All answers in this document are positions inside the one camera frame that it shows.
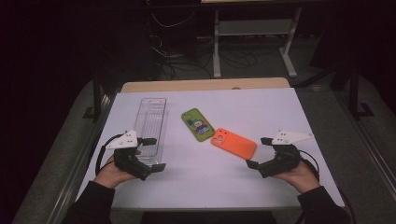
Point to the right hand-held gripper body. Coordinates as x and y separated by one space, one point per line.
281 161

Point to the green cartoon phone case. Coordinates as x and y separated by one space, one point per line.
198 125

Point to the white metal desk frame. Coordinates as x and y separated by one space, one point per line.
255 27

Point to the person's left hand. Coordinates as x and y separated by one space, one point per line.
109 174

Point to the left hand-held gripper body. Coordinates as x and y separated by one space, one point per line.
127 160

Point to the person's right hand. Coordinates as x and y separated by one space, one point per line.
302 179

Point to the clear plastic tray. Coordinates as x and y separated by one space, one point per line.
151 119

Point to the black metal stand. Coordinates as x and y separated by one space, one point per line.
97 99
355 93

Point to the orange phone case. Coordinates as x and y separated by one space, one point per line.
234 143

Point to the light wooden table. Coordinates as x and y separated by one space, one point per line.
202 84

